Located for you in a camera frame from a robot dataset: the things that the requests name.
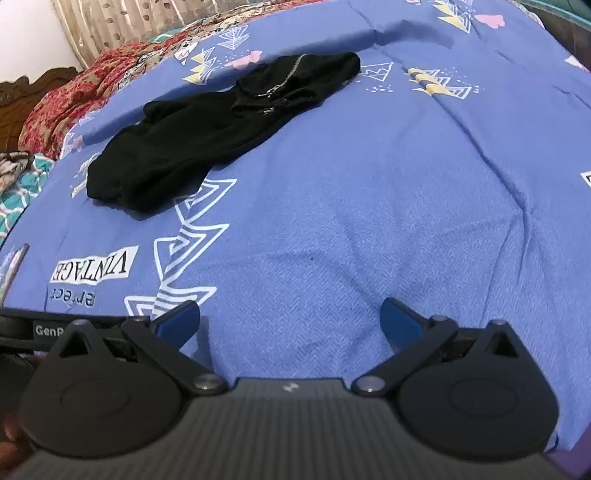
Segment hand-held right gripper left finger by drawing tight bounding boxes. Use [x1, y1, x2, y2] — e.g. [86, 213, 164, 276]
[46, 299, 228, 397]

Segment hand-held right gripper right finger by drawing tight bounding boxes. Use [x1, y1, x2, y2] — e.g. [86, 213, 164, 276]
[353, 297, 533, 398]

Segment black pants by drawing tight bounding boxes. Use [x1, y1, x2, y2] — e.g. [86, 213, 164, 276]
[86, 52, 361, 214]

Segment teal patterned cloth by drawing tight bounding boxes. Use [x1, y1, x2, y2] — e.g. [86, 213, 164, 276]
[0, 153, 57, 241]

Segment blue printed bed sheet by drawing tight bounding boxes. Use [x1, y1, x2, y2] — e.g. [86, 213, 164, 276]
[0, 0, 591, 453]

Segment brown floral cloth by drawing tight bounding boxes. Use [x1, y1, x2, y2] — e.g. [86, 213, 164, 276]
[0, 150, 36, 192]

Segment carved wooden headboard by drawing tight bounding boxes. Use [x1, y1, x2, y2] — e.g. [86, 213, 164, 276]
[0, 67, 79, 154]

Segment red floral patchwork blanket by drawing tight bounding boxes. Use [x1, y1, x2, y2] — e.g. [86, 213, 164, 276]
[18, 7, 259, 160]

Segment beige leaf-print curtain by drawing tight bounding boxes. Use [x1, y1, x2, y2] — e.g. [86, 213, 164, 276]
[51, 0, 208, 71]

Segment clear storage box teal rim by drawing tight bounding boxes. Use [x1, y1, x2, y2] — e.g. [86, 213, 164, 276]
[519, 0, 591, 72]

